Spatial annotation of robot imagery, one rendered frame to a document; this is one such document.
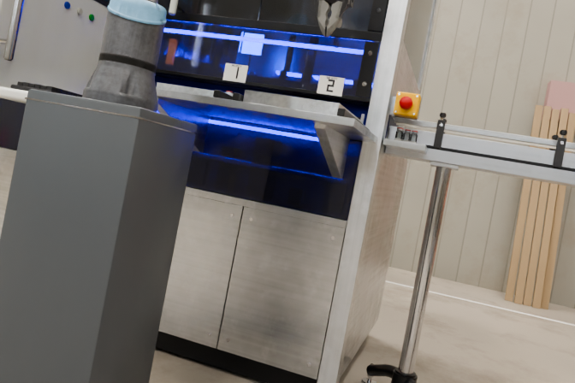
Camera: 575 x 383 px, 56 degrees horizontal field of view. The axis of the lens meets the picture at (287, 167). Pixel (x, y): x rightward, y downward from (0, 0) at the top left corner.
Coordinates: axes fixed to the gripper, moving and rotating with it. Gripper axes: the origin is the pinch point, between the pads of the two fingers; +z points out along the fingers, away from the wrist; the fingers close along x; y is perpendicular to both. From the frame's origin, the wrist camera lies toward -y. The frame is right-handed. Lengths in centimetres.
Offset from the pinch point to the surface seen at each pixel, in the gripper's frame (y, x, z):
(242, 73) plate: 35, 40, 7
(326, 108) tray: 0.6, -3.7, 19.3
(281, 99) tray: -0.3, 8.6, 18.9
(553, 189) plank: 372, -87, 12
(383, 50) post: 38.4, -6.0, -6.4
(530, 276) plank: 358, -81, 86
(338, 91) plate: 37.4, 6.0, 8.5
